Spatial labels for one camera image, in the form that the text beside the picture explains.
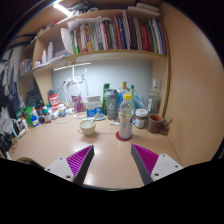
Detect white and blue box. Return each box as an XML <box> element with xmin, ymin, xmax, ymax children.
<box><xmin>85</xmin><ymin>95</ymin><xmax>104</xmax><ymax>118</ymax></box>

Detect green glass bottle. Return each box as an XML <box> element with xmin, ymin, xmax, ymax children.
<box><xmin>129</xmin><ymin>84</ymin><xmax>136</xmax><ymax>101</ymax></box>

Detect dark green bottle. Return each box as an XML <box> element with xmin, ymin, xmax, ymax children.
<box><xmin>102</xmin><ymin>83</ymin><xmax>111</xmax><ymax>115</ymax></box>

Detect wooden shelf unit with books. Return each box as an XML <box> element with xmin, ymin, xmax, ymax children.
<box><xmin>18</xmin><ymin>3</ymin><xmax>169</xmax><ymax>81</ymax></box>

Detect clear yellow-capped drink bottle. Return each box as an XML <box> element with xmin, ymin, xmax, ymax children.
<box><xmin>117</xmin><ymin>93</ymin><xmax>136</xmax><ymax>141</ymax></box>

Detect white bottle with blue cap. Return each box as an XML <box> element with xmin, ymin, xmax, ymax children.
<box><xmin>30</xmin><ymin>108</ymin><xmax>40</xmax><ymax>128</ymax></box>

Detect red and white canister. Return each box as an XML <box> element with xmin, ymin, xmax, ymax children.
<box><xmin>48</xmin><ymin>93</ymin><xmax>60</xmax><ymax>108</ymax></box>

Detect pink packet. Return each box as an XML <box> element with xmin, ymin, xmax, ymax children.
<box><xmin>71</xmin><ymin>95</ymin><xmax>85</xmax><ymax>114</ymax></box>

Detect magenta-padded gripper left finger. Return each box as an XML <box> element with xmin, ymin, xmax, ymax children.
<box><xmin>44</xmin><ymin>144</ymin><xmax>95</xmax><ymax>187</ymax></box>

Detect cream cup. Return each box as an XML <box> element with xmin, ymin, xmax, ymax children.
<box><xmin>77</xmin><ymin>119</ymin><xmax>97</xmax><ymax>136</ymax></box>

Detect tall clear glass bottle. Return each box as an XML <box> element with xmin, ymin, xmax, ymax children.
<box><xmin>147</xmin><ymin>78</ymin><xmax>162</xmax><ymax>116</ymax></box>

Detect green plastic container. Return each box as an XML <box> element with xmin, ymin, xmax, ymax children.
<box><xmin>23</xmin><ymin>106</ymin><xmax>34</xmax><ymax>127</ymax></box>

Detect white-lidded brown jar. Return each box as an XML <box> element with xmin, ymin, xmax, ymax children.
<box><xmin>134</xmin><ymin>108</ymin><xmax>149</xmax><ymax>130</ymax></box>

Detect beige spoon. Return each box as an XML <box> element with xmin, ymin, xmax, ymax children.
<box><xmin>91</xmin><ymin>112</ymin><xmax>100</xmax><ymax>127</ymax></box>

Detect white desk lamp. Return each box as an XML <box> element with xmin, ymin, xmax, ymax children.
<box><xmin>52</xmin><ymin>61</ymin><xmax>92</xmax><ymax>101</ymax></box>

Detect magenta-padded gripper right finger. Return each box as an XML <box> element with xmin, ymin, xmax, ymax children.
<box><xmin>130</xmin><ymin>143</ymin><xmax>184</xmax><ymax>186</ymax></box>

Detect blue-grey flat plate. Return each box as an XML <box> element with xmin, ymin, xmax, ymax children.
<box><xmin>82</xmin><ymin>113</ymin><xmax>107</xmax><ymax>122</ymax></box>

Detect brown mug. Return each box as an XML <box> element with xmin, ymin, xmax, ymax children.
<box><xmin>147</xmin><ymin>113</ymin><xmax>173</xmax><ymax>135</ymax></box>

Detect hanging dark clothes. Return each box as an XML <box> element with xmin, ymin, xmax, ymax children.
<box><xmin>0</xmin><ymin>49</ymin><xmax>22</xmax><ymax>118</ymax></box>

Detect blue plastic bag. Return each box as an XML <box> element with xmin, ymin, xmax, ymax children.
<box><xmin>133</xmin><ymin>90</ymin><xmax>150</xmax><ymax>111</ymax></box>

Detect flat round red coaster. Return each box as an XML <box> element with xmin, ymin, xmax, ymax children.
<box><xmin>115</xmin><ymin>130</ymin><xmax>133</xmax><ymax>142</ymax></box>

